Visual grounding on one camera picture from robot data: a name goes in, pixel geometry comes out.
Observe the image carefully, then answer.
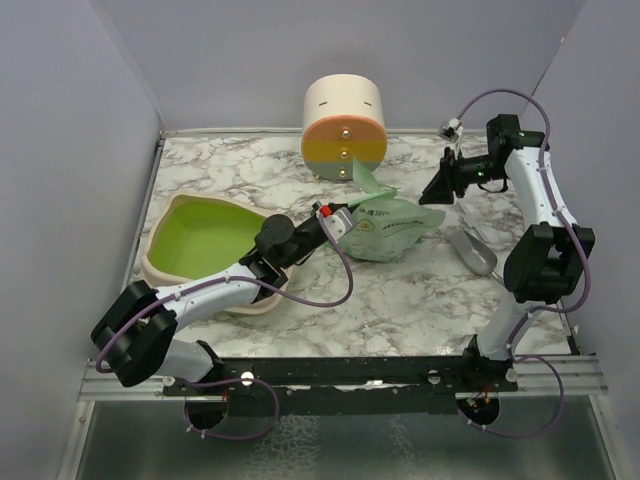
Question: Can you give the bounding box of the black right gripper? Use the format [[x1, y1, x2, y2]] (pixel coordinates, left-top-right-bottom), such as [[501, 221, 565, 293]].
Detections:
[[419, 148, 508, 204]]

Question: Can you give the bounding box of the grey plastic bag clip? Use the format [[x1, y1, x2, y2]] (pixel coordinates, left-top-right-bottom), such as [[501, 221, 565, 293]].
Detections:
[[455, 201, 485, 240]]

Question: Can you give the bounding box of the green cat litter bag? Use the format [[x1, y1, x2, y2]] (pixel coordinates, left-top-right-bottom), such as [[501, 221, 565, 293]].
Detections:
[[338, 159, 445, 262]]

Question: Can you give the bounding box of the silver metal scoop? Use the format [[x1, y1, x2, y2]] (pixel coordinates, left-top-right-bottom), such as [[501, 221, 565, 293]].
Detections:
[[450, 229, 504, 285]]

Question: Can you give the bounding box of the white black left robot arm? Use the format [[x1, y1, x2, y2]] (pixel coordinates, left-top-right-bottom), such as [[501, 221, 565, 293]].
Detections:
[[91, 204, 354, 395]]

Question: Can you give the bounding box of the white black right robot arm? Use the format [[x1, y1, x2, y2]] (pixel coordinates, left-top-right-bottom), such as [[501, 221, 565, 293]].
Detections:
[[419, 114, 595, 391]]

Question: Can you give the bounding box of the beige green litter box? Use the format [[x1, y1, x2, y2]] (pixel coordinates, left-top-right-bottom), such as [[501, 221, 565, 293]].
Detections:
[[140, 192, 273, 287]]

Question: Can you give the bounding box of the cream round drawer cabinet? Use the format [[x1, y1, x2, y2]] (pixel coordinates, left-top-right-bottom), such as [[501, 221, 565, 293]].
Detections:
[[301, 74, 388, 181]]

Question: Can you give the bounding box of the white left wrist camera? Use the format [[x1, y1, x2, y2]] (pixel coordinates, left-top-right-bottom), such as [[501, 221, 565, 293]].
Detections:
[[313, 202, 356, 241]]

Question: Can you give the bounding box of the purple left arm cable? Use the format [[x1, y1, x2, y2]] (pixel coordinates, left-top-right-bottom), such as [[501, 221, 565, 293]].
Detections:
[[94, 219, 355, 375]]

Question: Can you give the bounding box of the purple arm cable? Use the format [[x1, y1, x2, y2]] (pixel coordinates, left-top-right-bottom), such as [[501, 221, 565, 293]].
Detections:
[[94, 219, 355, 375], [454, 88, 594, 321]]

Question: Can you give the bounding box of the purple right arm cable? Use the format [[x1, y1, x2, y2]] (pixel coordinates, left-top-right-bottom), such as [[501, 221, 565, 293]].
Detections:
[[454, 88, 594, 321]]

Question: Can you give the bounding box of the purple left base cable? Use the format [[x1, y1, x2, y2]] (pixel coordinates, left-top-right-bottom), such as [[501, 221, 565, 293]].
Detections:
[[174, 377, 280, 442]]

